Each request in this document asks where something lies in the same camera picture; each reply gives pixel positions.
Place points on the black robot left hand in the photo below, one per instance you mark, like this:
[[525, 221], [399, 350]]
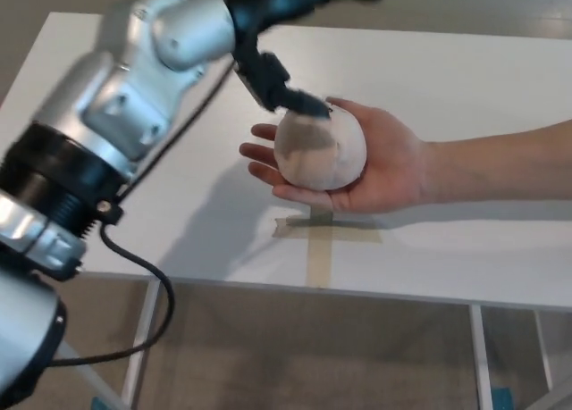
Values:
[[268, 3]]

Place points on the bare person hand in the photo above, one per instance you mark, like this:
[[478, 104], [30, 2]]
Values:
[[389, 169]]

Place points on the pink dumpling toy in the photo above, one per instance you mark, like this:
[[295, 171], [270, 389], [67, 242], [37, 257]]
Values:
[[322, 160]]

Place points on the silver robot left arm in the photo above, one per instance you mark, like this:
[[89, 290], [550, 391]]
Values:
[[125, 93]]

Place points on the bare person forearm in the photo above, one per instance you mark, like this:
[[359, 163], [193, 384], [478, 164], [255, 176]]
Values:
[[500, 164]]

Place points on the white table leg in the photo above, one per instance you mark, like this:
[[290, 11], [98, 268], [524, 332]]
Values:
[[543, 356], [482, 361], [149, 312]]

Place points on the blue floor tape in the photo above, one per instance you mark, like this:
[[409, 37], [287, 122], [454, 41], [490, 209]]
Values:
[[502, 399]]

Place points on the blue-grey metal frame bar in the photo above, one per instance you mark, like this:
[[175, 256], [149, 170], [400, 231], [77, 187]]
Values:
[[89, 379]]

